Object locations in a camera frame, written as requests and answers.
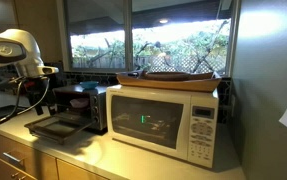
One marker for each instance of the wooden wall cabinet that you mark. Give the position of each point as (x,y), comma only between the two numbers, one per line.
(39,20)

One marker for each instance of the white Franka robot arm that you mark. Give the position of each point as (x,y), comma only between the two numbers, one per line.
(23,43)

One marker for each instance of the wooden base cabinet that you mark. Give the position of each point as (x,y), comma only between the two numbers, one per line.
(39,163)

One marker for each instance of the toaster oven glass door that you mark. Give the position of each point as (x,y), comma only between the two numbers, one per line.
(59,128)

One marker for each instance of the white microwave oven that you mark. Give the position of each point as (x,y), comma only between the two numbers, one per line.
(149,123)

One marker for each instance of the silver black toaster oven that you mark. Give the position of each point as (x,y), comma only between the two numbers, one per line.
(83,91)

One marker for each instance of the wooden serving tray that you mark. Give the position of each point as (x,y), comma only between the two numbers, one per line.
(183,85)

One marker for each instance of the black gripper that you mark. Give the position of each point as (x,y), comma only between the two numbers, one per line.
(33,89)

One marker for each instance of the purple plastic bowl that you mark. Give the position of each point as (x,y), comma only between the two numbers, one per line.
(79,102)

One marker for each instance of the silver black toaster knob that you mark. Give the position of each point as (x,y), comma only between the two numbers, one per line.
(94,100)
(97,119)
(95,109)

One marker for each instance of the round ceiling light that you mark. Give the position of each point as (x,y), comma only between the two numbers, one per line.
(163,21)

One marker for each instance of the grey window frame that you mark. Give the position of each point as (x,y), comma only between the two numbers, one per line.
(128,33)

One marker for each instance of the dark wooden dish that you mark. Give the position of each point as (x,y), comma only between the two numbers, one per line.
(166,76)

